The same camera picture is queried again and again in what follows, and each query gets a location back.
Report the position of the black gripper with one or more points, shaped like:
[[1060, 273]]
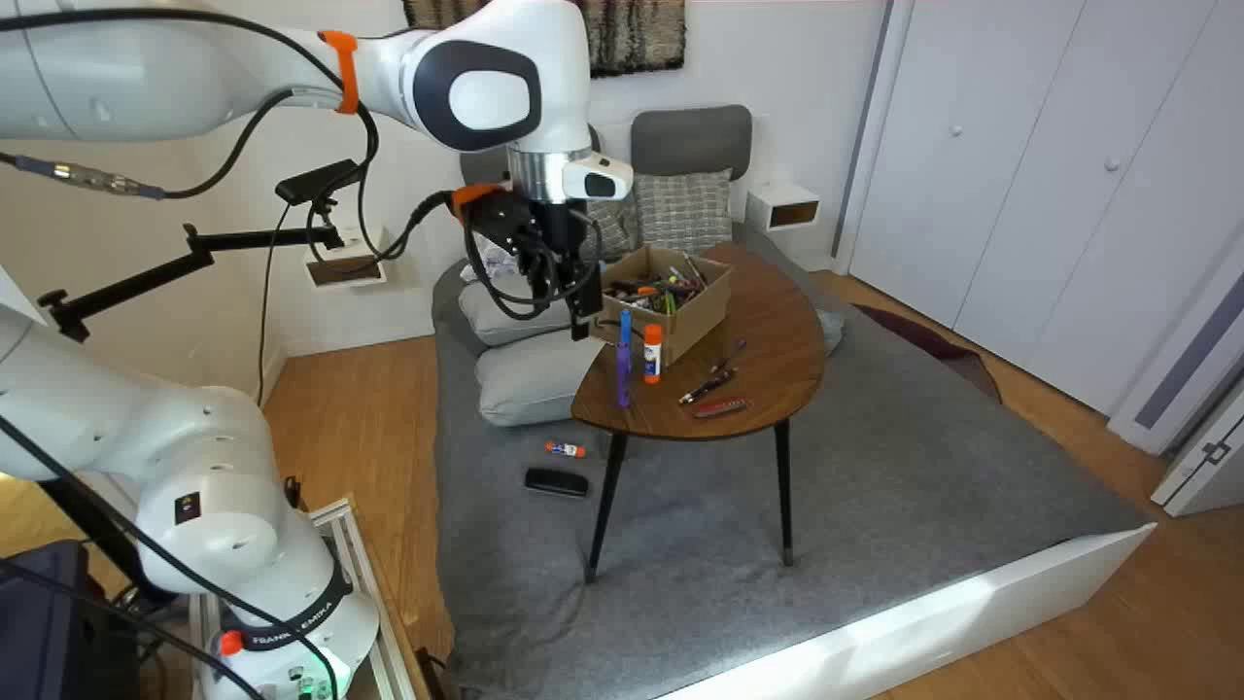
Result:
[[519, 227]]

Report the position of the blue bottle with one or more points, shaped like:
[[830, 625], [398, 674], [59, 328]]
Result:
[[626, 328]]

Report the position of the brown cardboard box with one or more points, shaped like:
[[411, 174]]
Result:
[[686, 315]]

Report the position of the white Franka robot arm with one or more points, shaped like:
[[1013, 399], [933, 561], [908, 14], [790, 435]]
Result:
[[168, 468]]

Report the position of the grey pillow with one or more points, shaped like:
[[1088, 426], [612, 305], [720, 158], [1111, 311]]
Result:
[[530, 382], [499, 315]]

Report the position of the patterned grey cushion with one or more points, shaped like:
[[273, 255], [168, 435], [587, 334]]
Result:
[[681, 207]]

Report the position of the small orange glue stick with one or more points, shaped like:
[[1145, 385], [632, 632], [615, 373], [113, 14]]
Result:
[[567, 448]]

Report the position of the blue marker pen white tip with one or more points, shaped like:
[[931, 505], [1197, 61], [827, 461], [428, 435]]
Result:
[[709, 382]]

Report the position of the black glasses case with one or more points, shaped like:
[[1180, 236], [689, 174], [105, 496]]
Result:
[[559, 481]]

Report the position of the red pocket knife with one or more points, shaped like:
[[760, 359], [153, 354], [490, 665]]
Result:
[[720, 411]]

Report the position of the grey chair back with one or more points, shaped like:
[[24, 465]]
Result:
[[694, 141]]

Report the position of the wooden table black legs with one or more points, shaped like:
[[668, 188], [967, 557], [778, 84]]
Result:
[[765, 351]]

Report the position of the grey sofa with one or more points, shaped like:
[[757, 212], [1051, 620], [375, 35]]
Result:
[[908, 492]]

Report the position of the white closet doors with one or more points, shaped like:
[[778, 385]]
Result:
[[1051, 180]]

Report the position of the white door grey stripe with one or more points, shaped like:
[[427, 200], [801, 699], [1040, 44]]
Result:
[[1187, 354]]

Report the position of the white cabinet door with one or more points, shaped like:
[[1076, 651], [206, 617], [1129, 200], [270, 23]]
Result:
[[1208, 468]]

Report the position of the black camera tripod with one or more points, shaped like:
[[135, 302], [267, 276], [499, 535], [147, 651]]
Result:
[[130, 280]]

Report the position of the white bed frame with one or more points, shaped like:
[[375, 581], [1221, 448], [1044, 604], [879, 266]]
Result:
[[933, 625]]

